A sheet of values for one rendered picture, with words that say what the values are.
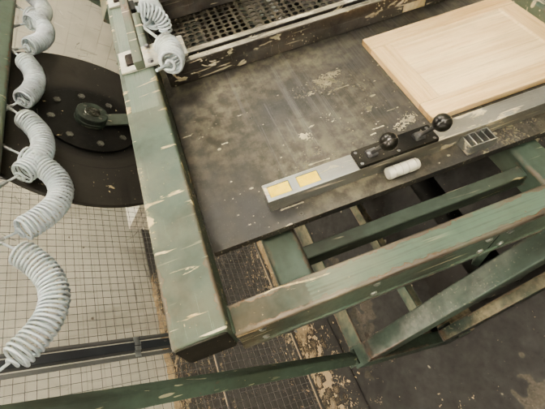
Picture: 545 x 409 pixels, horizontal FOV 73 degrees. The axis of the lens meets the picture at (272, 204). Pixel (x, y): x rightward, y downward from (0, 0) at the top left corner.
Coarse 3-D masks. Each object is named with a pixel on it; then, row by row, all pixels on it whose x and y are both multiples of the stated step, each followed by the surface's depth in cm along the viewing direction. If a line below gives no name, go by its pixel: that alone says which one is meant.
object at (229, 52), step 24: (360, 0) 115; (384, 0) 114; (408, 0) 117; (432, 0) 120; (168, 24) 99; (288, 24) 113; (312, 24) 112; (336, 24) 115; (360, 24) 118; (144, 48) 107; (192, 48) 110; (216, 48) 109; (240, 48) 110; (264, 48) 113; (288, 48) 115; (192, 72) 111; (216, 72) 113
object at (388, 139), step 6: (390, 132) 73; (384, 138) 72; (390, 138) 72; (396, 138) 72; (384, 144) 73; (390, 144) 72; (396, 144) 73; (366, 150) 84; (372, 150) 82; (378, 150) 79; (390, 150) 74; (372, 156) 83
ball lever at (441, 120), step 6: (438, 114) 74; (444, 114) 74; (432, 120) 76; (438, 120) 74; (444, 120) 73; (450, 120) 73; (432, 126) 76; (438, 126) 74; (444, 126) 73; (450, 126) 74; (420, 132) 84; (426, 132) 81; (414, 138) 85; (420, 138) 84
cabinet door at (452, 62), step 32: (384, 32) 113; (416, 32) 111; (448, 32) 110; (480, 32) 108; (512, 32) 107; (544, 32) 105; (384, 64) 105; (416, 64) 104; (448, 64) 103; (480, 64) 101; (512, 64) 100; (544, 64) 98; (416, 96) 97; (448, 96) 96; (480, 96) 94
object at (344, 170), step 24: (528, 96) 90; (456, 120) 88; (480, 120) 87; (504, 120) 88; (432, 144) 86; (312, 168) 85; (336, 168) 84; (384, 168) 86; (264, 192) 83; (288, 192) 82; (312, 192) 84
